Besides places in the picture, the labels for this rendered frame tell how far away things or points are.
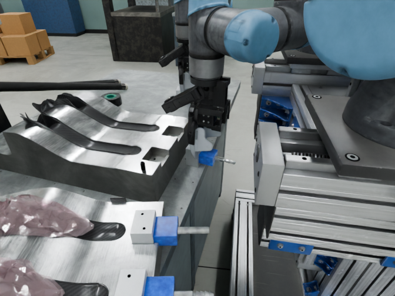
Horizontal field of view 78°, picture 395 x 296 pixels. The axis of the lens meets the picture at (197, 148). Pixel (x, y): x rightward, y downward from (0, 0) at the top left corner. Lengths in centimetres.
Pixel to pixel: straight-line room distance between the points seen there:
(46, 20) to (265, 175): 769
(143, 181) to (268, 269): 80
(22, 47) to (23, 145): 465
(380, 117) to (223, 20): 27
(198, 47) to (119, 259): 40
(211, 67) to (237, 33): 13
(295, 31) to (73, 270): 53
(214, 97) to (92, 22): 744
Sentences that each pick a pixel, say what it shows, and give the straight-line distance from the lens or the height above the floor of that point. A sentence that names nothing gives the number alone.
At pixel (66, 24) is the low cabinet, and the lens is 764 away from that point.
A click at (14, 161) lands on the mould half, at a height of 84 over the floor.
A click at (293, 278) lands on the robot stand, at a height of 21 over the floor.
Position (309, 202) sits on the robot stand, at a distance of 44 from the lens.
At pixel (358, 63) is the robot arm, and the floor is 116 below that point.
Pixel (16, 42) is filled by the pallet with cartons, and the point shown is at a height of 36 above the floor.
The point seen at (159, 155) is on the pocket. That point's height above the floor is 87.
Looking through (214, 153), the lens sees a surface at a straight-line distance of 64.
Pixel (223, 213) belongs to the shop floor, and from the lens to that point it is 160.
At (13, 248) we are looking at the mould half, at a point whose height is 90.
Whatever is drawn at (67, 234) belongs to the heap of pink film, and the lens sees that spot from 47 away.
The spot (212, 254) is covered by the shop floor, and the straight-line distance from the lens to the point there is 143.
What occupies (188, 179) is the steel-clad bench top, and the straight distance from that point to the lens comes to 62.
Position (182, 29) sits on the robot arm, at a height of 108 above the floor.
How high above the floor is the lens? 122
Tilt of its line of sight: 35 degrees down
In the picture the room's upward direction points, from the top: straight up
